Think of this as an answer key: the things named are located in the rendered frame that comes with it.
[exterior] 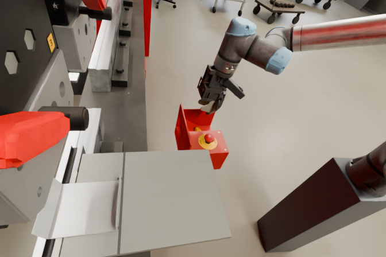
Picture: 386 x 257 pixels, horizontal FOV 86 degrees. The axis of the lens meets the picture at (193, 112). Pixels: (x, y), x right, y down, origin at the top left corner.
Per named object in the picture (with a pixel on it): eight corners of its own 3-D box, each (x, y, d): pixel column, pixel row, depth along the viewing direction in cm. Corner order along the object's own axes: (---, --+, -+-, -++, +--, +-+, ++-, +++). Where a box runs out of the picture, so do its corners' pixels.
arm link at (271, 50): (297, 43, 60) (263, 27, 62) (292, 58, 52) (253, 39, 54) (282, 66, 66) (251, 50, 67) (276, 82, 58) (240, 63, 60)
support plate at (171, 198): (230, 238, 36) (232, 236, 36) (59, 265, 29) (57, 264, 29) (207, 151, 48) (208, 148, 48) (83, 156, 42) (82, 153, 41)
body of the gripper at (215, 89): (196, 88, 76) (206, 59, 68) (217, 90, 79) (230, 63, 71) (200, 102, 71) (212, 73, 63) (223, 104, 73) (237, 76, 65)
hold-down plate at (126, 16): (130, 36, 103) (130, 30, 101) (119, 35, 102) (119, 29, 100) (132, 12, 124) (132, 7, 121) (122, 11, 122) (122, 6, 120)
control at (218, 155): (220, 168, 84) (234, 142, 72) (181, 172, 80) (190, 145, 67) (207, 131, 98) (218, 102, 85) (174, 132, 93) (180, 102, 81)
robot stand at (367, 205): (281, 220, 142) (368, 158, 89) (292, 251, 130) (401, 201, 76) (257, 221, 139) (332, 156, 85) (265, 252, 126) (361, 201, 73)
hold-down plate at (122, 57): (127, 87, 76) (127, 81, 74) (111, 86, 75) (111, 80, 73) (130, 46, 96) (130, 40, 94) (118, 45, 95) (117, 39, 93)
